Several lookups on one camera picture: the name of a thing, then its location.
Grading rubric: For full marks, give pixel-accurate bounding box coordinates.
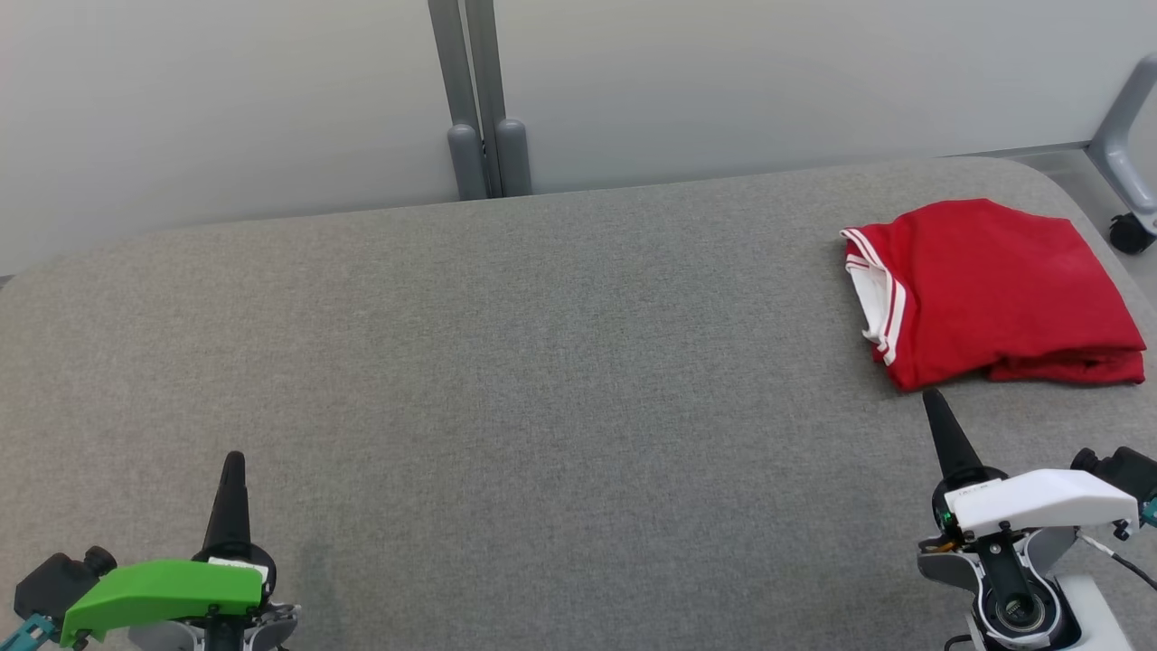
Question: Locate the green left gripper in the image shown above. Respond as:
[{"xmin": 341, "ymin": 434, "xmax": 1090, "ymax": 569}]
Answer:
[{"xmin": 58, "ymin": 450, "xmax": 277, "ymax": 650}]

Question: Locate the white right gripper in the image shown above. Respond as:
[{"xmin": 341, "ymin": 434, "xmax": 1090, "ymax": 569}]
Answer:
[{"xmin": 922, "ymin": 389, "xmax": 1142, "ymax": 542}]

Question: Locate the red white basketball jersey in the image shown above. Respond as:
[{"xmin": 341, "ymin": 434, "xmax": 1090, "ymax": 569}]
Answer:
[{"xmin": 841, "ymin": 199, "xmax": 1147, "ymax": 392}]

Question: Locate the black caster wheel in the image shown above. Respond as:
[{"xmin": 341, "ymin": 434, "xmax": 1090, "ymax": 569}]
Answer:
[{"xmin": 1108, "ymin": 212, "xmax": 1157, "ymax": 255}]

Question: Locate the grey metal furniture leg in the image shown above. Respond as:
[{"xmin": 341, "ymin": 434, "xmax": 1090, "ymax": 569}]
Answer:
[{"xmin": 1087, "ymin": 54, "xmax": 1157, "ymax": 238}]

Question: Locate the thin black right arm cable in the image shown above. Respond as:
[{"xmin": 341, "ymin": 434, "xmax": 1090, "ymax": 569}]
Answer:
[{"xmin": 1080, "ymin": 532, "xmax": 1157, "ymax": 593}]

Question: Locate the teal left camera cable plug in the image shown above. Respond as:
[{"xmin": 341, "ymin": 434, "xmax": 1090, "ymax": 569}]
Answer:
[{"xmin": 0, "ymin": 613, "xmax": 57, "ymax": 651}]

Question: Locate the grey partition post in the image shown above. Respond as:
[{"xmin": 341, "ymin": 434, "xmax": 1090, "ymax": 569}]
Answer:
[
  {"xmin": 428, "ymin": 0, "xmax": 489, "ymax": 202},
  {"xmin": 464, "ymin": 0, "xmax": 532, "ymax": 198}
]

